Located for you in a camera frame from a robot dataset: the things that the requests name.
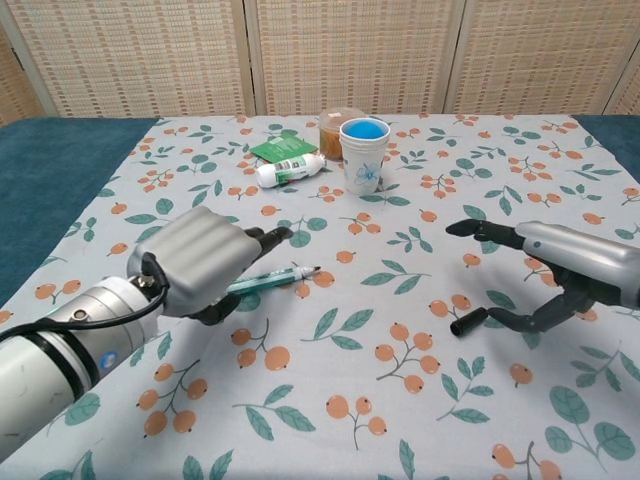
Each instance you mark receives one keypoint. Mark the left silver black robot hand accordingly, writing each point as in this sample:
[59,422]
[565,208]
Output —
[195,255]

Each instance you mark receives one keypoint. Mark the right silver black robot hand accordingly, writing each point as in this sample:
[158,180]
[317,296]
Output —
[590,265]

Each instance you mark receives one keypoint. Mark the green white marker pen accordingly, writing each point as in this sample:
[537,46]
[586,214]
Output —
[270,279]

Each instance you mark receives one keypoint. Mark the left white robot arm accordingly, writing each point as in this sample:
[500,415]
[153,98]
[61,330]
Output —
[60,355]

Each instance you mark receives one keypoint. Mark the white bottle green label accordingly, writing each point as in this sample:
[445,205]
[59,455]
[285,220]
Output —
[290,170]

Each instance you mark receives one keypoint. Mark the green foil packet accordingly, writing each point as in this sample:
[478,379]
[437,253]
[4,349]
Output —
[285,145]

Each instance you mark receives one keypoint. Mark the clear jar brown contents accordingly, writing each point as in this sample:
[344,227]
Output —
[330,135]

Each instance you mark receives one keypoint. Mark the white paper cup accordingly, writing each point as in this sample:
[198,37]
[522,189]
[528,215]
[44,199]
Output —
[364,167]

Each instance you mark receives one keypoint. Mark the blue ball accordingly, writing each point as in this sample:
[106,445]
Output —
[364,130]

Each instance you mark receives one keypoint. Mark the floral print tablecloth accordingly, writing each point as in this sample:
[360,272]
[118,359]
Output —
[350,400]

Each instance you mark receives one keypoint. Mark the woven bamboo folding screen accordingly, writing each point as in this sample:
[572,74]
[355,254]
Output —
[350,55]

